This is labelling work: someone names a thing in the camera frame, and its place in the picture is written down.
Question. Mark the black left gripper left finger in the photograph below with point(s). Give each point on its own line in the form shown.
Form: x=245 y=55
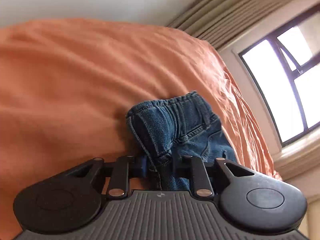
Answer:
x=121 y=171

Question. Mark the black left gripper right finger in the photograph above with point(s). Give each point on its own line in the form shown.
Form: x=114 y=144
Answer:
x=197 y=172

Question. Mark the blue denim jeans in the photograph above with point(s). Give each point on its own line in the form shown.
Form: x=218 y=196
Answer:
x=184 y=125

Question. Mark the orange bed sheet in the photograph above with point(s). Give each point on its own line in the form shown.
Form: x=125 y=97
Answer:
x=67 y=84

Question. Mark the dark framed window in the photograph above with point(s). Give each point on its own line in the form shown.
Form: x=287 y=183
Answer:
x=284 y=66

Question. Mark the beige curtain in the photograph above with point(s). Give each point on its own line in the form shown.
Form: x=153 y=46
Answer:
x=220 y=22

